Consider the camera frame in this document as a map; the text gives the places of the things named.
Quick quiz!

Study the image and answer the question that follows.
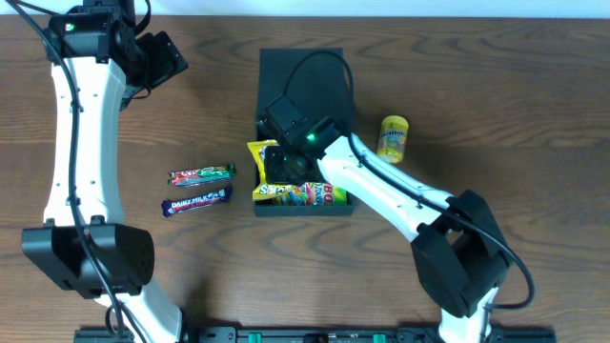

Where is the yellow sunflower seed snack bag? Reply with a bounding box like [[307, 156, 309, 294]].
[[247, 140, 297, 202]]

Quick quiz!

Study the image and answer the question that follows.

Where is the yellow Mentos gum bottle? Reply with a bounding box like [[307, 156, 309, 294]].
[[376, 115, 409, 164]]

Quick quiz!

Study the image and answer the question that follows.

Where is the red green Milo KitKat bar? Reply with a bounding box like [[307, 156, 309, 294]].
[[168, 163, 236, 187]]

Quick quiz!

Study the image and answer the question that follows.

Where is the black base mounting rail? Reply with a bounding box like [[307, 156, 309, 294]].
[[73, 325, 558, 343]]

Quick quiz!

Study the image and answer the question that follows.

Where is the dark green hinged gift box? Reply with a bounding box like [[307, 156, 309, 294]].
[[252, 46, 356, 218]]

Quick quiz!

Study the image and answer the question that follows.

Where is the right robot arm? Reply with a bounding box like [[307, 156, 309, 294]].
[[256, 115, 519, 342]]

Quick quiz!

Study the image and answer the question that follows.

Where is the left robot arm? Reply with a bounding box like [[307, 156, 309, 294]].
[[22, 0, 187, 342]]

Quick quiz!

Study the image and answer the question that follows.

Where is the purple Dairy Milk chocolate bar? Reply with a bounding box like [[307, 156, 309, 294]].
[[161, 186, 233, 217]]

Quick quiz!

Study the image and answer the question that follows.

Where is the green Haribo gummy worms bag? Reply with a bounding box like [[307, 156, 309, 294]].
[[273, 182, 347, 207]]

